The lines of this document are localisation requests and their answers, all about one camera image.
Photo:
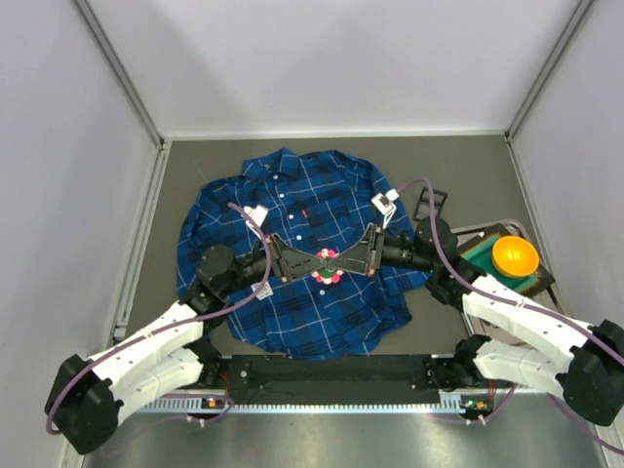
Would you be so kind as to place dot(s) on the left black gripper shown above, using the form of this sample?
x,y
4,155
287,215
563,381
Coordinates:
x,y
279,258

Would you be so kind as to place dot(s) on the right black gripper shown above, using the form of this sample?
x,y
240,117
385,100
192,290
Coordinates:
x,y
376,250

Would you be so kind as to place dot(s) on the pink pompom brooch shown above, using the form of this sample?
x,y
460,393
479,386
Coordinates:
x,y
327,275

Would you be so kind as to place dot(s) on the blue plaid button shirt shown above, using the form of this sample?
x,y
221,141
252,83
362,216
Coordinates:
x,y
316,201

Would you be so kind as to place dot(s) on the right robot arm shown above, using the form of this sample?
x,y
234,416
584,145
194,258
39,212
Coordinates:
x,y
574,361

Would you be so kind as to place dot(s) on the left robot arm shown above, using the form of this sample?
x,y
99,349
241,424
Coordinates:
x,y
91,397

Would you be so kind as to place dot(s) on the white paper tag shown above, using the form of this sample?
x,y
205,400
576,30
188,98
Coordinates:
x,y
262,291

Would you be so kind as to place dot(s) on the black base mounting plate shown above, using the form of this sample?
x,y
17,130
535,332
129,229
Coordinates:
x,y
350,380

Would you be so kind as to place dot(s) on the green square tray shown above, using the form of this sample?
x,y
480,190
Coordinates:
x,y
504,251

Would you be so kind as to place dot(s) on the orange plastic bowl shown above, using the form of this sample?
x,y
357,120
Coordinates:
x,y
514,257

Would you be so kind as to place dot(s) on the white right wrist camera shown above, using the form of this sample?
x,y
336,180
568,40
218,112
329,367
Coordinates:
x,y
385,204

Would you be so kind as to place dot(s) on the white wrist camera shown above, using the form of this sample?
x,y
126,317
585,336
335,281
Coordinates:
x,y
257,214
385,204

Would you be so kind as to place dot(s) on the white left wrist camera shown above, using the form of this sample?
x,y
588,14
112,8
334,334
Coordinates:
x,y
257,214

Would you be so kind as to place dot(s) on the small black frame stand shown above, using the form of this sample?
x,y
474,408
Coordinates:
x,y
429,203

